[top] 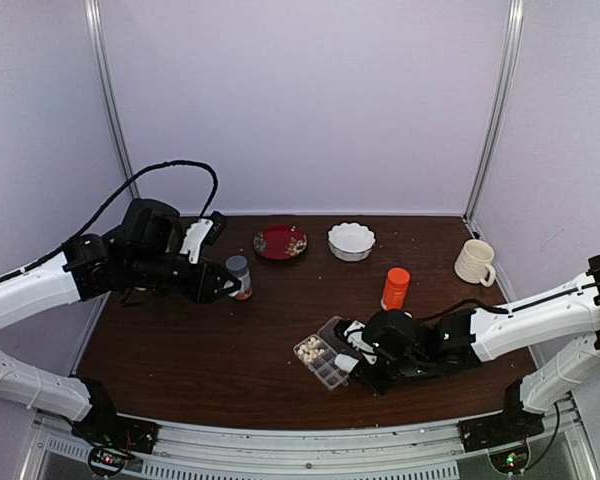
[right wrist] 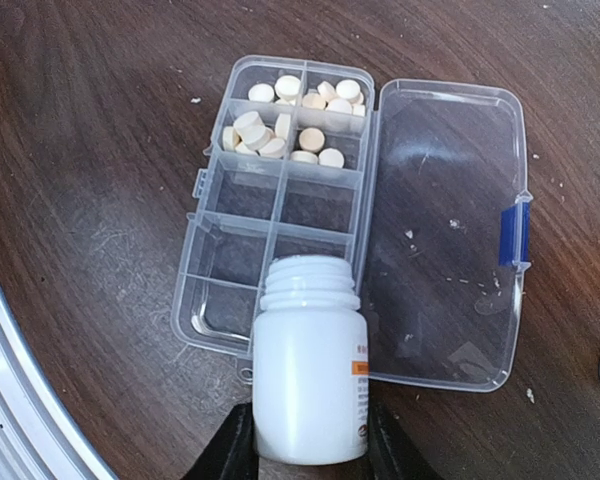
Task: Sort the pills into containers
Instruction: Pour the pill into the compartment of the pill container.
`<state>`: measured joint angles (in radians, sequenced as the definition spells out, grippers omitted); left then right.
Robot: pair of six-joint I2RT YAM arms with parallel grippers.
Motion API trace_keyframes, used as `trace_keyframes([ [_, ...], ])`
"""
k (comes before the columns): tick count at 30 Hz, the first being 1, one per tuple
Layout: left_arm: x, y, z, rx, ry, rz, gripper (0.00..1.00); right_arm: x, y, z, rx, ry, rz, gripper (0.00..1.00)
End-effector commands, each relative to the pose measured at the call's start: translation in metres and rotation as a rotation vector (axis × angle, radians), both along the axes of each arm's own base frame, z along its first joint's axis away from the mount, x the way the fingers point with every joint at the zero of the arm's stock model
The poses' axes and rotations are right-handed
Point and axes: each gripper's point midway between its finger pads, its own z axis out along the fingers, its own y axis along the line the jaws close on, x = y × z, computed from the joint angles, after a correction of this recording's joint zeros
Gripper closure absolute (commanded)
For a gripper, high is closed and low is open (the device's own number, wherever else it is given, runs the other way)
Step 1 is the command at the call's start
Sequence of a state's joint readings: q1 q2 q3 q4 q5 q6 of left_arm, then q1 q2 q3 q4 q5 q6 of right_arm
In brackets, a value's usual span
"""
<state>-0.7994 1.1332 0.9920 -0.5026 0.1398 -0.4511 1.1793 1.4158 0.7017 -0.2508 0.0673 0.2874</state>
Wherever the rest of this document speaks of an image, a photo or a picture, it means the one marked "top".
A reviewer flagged orange pill bottle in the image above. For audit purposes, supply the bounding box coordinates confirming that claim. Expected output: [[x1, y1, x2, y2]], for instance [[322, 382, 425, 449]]
[[380, 267, 411, 310]]

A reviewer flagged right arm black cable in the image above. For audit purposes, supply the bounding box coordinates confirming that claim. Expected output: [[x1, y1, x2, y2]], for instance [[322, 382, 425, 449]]
[[419, 282, 600, 321]]

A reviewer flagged white scalloped dish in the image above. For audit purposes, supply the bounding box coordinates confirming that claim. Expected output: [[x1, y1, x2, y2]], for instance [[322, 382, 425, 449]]
[[327, 222, 376, 262]]

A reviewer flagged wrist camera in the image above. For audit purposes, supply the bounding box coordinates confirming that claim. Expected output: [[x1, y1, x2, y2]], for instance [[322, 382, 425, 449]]
[[333, 319, 376, 363], [180, 211, 227, 264]]

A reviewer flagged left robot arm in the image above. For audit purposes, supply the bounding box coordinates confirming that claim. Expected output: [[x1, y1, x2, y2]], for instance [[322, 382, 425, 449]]
[[0, 199, 242, 444]]

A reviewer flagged red floral plate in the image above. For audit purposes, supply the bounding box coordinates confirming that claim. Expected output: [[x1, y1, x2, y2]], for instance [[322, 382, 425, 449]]
[[252, 225, 308, 261]]

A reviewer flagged grey capped supplement bottle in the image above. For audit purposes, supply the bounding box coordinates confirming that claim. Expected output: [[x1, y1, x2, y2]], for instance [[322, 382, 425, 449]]
[[225, 255, 253, 301]]

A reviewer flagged aluminium frame post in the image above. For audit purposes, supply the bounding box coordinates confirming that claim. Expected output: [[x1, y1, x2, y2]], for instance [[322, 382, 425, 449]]
[[84, 0, 134, 180], [463, 0, 524, 225]]

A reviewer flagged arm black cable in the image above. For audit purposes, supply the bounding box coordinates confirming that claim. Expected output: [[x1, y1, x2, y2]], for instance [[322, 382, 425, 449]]
[[419, 282, 600, 321], [0, 158, 219, 291]]

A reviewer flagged front aluminium rail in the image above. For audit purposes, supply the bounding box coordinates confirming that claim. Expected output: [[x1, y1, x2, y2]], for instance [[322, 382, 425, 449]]
[[29, 394, 596, 480]]

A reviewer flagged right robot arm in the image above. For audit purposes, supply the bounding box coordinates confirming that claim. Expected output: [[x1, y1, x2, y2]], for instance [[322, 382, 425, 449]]
[[340, 255, 600, 442]]

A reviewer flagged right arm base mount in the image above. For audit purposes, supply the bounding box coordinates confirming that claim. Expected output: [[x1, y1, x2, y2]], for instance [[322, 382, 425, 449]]
[[458, 381, 544, 453]]

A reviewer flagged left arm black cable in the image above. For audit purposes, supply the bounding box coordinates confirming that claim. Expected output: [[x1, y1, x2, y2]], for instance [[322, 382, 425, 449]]
[[0, 158, 219, 291]]

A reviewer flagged right aluminium frame post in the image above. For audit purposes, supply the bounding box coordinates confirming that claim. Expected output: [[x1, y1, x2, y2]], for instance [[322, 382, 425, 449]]
[[463, 0, 524, 225]]

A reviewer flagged clear plastic pill organizer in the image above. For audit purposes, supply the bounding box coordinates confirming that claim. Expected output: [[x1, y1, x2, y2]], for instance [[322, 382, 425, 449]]
[[293, 316, 349, 391]]

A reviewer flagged white cup at right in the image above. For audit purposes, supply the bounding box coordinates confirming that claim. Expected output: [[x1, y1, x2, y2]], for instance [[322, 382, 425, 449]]
[[454, 239, 496, 287]]

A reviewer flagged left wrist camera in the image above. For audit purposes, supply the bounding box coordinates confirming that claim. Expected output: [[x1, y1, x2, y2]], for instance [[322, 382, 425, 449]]
[[180, 211, 227, 264]]

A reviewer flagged left aluminium frame post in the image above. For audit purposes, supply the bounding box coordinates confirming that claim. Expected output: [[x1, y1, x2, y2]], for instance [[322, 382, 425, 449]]
[[84, 0, 134, 180]]

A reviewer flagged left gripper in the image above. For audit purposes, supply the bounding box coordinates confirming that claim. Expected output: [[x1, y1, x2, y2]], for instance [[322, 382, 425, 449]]
[[127, 250, 240, 304]]

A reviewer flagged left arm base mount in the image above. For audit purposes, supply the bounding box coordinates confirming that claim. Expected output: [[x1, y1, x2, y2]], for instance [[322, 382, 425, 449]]
[[69, 379, 159, 479]]

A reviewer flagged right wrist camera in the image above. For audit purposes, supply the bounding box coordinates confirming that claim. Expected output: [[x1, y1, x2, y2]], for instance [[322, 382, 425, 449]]
[[333, 319, 376, 363]]

